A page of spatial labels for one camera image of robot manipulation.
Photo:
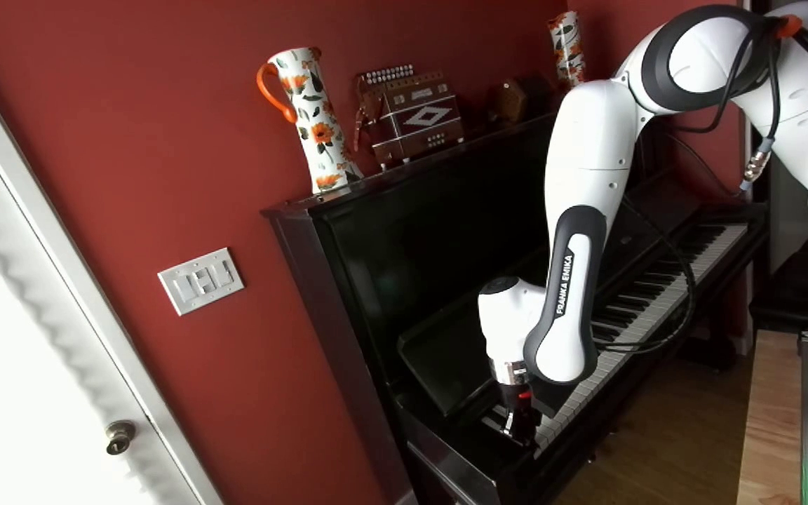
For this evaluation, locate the slim patterned vase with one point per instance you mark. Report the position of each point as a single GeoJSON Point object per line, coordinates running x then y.
{"type": "Point", "coordinates": [568, 46]}

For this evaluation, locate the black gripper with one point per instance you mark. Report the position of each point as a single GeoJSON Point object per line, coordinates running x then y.
{"type": "Point", "coordinates": [517, 393]}

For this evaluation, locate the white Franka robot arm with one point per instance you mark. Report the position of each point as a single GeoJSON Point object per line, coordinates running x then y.
{"type": "Point", "coordinates": [589, 149]}

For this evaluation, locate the white light switch plate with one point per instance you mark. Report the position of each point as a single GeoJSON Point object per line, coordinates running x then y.
{"type": "Point", "coordinates": [199, 278]}

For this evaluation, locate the white door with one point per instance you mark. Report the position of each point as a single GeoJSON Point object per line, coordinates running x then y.
{"type": "Point", "coordinates": [21, 355]}

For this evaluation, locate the dark wooden metronome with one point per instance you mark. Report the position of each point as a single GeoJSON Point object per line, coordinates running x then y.
{"type": "Point", "coordinates": [513, 100]}

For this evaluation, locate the black upright piano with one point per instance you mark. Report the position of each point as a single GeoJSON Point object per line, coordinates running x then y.
{"type": "Point", "coordinates": [422, 233]}

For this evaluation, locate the metal door lock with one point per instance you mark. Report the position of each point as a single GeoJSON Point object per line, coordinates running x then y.
{"type": "Point", "coordinates": [122, 435]}

